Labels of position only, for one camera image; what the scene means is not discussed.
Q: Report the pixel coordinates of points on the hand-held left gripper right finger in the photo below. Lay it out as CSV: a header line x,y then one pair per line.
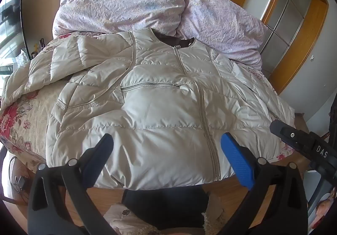
x,y
237,158

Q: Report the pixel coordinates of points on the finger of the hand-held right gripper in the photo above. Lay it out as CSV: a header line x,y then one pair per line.
x,y
289,135

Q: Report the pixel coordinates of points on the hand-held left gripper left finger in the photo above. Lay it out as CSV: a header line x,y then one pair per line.
x,y
104,145

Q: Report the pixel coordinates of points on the beige puffer jacket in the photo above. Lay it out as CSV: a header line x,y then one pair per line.
x,y
158,108

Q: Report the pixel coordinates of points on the floral bedspread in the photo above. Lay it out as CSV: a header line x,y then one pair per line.
x,y
23,116

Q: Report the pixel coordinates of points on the person's black pants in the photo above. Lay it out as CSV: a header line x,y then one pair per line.
x,y
165,206

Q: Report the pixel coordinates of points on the wooden headboard with glass panels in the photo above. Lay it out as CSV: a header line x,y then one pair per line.
x,y
320,27

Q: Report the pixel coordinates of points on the lilac crinkled pillow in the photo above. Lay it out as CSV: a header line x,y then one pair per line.
x,y
216,21
118,3

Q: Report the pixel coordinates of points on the black flat screen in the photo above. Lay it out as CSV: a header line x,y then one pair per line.
x,y
13,14

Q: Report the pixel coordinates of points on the white wall switch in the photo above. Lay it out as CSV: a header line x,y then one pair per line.
x,y
312,57

